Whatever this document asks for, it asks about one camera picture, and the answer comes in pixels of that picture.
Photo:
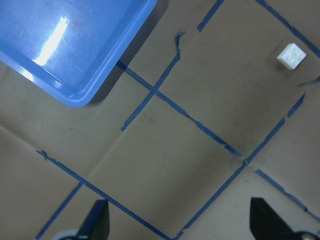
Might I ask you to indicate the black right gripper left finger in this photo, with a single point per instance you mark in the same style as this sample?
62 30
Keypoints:
96 225

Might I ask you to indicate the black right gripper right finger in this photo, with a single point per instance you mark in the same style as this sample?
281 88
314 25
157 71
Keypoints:
266 224

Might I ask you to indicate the blue plastic tray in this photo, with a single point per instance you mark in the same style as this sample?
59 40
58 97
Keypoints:
69 47

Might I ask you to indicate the white block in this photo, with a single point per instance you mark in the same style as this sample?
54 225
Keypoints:
291 56

